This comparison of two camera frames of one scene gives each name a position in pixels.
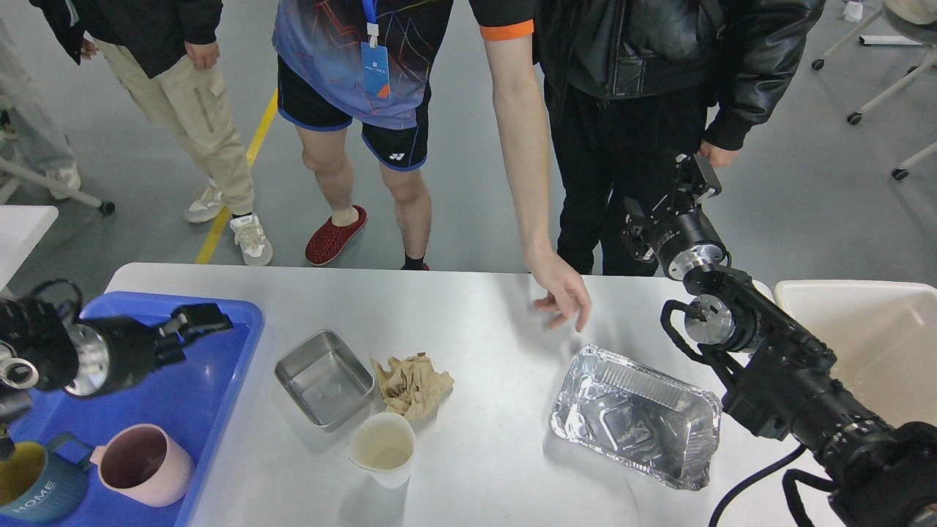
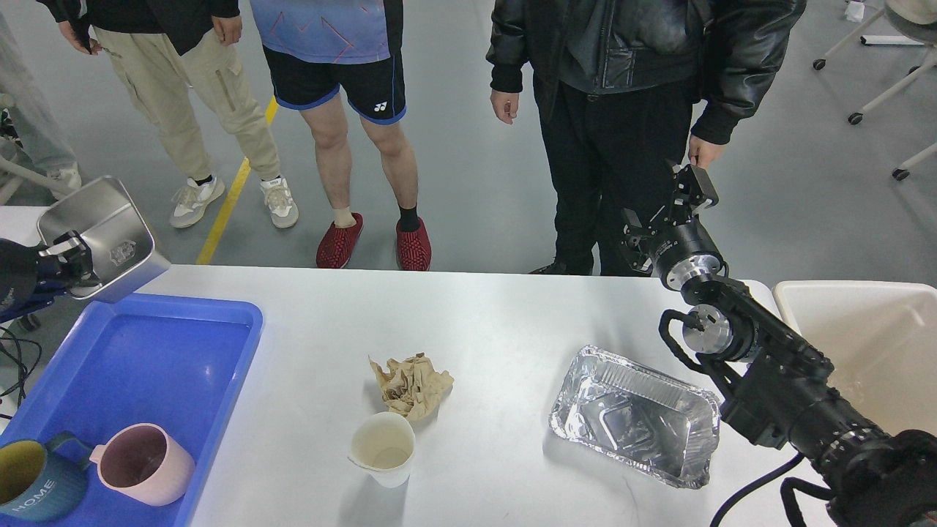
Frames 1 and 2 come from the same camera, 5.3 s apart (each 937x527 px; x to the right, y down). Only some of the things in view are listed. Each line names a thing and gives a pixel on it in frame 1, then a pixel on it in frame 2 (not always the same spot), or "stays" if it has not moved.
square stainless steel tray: [327, 378] to [120, 243]
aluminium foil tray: [625, 410] stays
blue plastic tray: [194, 400] stays
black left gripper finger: [194, 319] to [66, 263]
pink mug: [145, 465] stays
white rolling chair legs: [917, 19] stays
